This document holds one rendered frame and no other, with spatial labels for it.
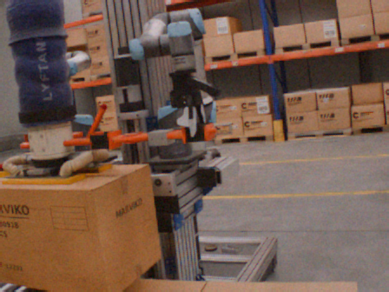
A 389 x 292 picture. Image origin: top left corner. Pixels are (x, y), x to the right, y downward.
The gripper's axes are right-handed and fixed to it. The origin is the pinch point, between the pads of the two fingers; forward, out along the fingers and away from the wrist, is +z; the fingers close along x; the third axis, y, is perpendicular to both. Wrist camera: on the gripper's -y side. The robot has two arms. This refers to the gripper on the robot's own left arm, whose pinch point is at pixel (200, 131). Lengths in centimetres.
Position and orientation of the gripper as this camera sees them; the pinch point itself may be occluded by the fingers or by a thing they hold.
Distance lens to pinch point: 147.9
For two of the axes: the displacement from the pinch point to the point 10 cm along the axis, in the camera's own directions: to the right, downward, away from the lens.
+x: -4.7, 1.0, -8.7
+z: 1.4, 9.9, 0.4
